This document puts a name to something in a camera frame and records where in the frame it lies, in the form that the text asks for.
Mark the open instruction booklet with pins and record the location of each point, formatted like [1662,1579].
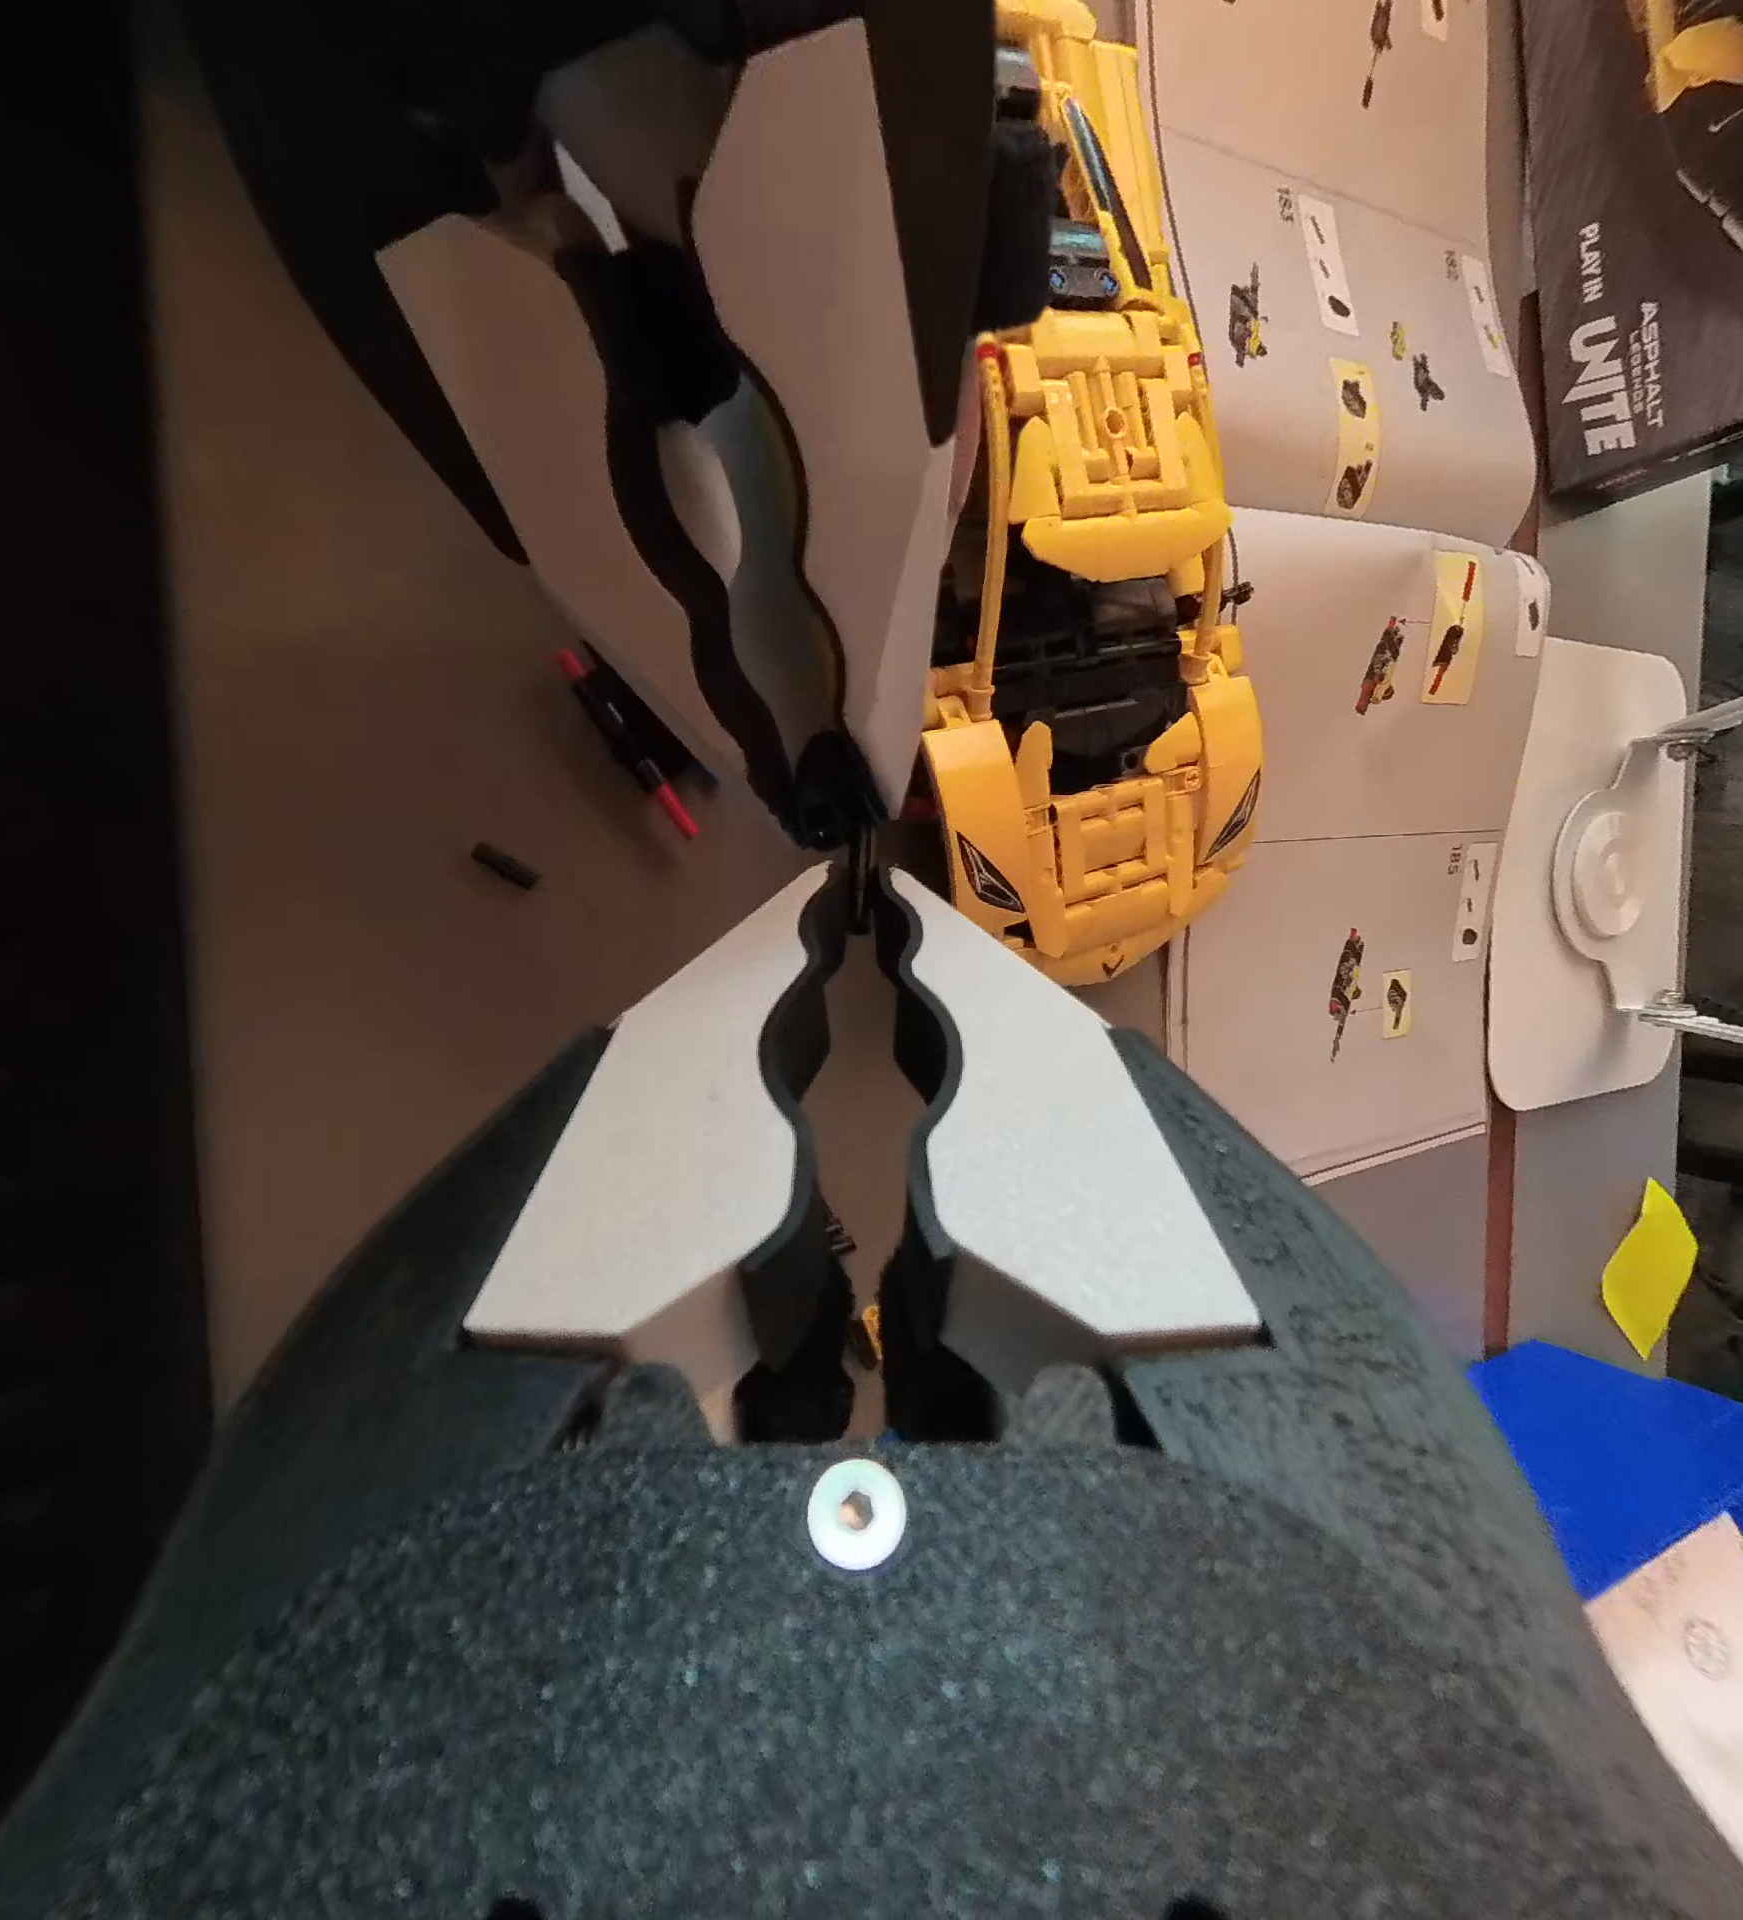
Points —
[1352,751]

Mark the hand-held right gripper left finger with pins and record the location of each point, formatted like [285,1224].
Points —
[632,1171]

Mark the red black toy axle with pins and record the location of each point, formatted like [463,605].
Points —
[616,718]

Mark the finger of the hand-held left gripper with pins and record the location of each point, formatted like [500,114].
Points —
[841,301]
[527,390]

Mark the white printed paper bag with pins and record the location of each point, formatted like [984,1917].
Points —
[1727,1695]

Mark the wooden board document stand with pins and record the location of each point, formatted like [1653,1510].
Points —
[1578,868]

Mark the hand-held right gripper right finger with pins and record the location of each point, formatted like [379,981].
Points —
[1083,1186]

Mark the small black toy brick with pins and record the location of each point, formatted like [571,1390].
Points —
[504,867]

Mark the black printed toy box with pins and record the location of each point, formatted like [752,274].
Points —
[1683,301]

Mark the small black toy pin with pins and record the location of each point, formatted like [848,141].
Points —
[865,885]

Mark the yellow toy brick car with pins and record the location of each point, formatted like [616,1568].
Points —
[1111,451]

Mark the yellow sticky note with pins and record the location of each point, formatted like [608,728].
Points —
[1648,1275]

